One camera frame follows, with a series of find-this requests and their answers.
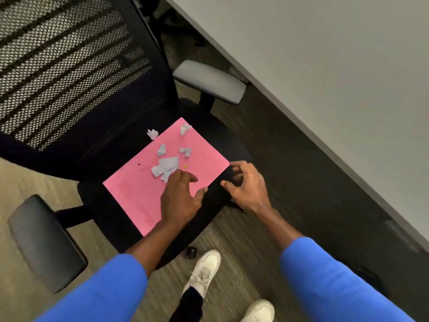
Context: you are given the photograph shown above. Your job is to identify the pink paper sheet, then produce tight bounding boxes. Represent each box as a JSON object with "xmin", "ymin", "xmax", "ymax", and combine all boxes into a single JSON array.
[{"xmin": 103, "ymin": 117, "xmax": 230, "ymax": 237}]

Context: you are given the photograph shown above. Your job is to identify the white sneaker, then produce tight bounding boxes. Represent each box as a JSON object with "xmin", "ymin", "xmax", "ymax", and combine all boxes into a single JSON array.
[
  {"xmin": 241, "ymin": 299, "xmax": 275, "ymax": 322},
  {"xmin": 182, "ymin": 250, "xmax": 222, "ymax": 299}
]

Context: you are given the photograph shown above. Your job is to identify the person's left hand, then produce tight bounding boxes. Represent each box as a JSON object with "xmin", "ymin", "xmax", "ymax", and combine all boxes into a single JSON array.
[{"xmin": 160, "ymin": 169, "xmax": 209, "ymax": 227}]

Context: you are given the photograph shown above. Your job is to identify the dark trouser leg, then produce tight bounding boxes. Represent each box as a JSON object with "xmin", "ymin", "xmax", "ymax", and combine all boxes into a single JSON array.
[{"xmin": 169, "ymin": 286, "xmax": 204, "ymax": 322}]

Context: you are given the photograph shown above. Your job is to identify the pile of torn paper scraps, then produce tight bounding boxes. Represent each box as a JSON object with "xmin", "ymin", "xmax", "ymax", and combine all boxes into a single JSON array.
[{"xmin": 146, "ymin": 123, "xmax": 193, "ymax": 183}]

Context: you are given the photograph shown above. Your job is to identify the black mesh office chair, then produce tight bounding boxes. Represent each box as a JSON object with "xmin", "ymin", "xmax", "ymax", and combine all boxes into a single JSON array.
[{"xmin": 0, "ymin": 0, "xmax": 252, "ymax": 295}]

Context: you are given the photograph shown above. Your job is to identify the person's right forearm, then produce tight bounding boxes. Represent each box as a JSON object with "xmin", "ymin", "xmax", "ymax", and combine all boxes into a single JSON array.
[{"xmin": 256, "ymin": 206, "xmax": 416, "ymax": 322}]

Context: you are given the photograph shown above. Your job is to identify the black swivel chair base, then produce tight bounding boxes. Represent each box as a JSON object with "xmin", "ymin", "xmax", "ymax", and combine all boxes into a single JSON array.
[{"xmin": 147, "ymin": 0, "xmax": 208, "ymax": 47}]

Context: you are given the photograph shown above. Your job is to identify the person's left forearm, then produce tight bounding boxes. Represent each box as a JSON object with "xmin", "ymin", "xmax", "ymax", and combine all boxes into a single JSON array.
[{"xmin": 34, "ymin": 219, "xmax": 190, "ymax": 322}]

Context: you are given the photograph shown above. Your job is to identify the person's right hand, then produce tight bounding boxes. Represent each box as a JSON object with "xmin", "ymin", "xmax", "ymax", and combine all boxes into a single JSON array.
[{"xmin": 220, "ymin": 160, "xmax": 273, "ymax": 218}]

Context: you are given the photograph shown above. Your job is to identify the chair armrest pad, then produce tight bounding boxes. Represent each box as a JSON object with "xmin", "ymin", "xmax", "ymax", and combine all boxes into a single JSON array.
[
  {"xmin": 7, "ymin": 194, "xmax": 88, "ymax": 294},
  {"xmin": 172, "ymin": 60, "xmax": 247, "ymax": 105}
]

